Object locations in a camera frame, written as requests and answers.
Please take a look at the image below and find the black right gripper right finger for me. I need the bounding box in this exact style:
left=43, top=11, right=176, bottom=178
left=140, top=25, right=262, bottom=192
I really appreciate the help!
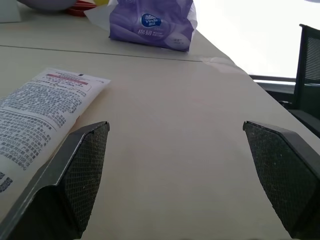
left=242, top=120, right=320, bottom=240

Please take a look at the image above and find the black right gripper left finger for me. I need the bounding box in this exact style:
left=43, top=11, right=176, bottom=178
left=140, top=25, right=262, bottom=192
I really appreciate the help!
left=0, top=121, right=111, bottom=240

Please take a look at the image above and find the white printed tube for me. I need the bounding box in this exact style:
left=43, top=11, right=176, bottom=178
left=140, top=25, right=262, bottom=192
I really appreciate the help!
left=0, top=66, right=112, bottom=209

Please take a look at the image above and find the black mesh office chair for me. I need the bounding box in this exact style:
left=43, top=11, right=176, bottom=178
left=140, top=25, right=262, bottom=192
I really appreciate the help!
left=279, top=23, right=320, bottom=139

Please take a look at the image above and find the red flat tray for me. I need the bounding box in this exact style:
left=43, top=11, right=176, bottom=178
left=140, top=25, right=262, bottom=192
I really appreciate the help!
left=62, top=0, right=98, bottom=18

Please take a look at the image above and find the white box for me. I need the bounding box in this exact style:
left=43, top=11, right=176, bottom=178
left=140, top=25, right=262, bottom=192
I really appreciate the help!
left=0, top=2, right=22, bottom=24

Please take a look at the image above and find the grey round bowl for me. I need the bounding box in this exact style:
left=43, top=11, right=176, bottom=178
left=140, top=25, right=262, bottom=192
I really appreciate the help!
left=17, top=0, right=79, bottom=11

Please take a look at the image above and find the purple tissue pack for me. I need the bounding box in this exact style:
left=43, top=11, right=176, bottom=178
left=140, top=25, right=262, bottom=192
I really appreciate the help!
left=108, top=0, right=198, bottom=53

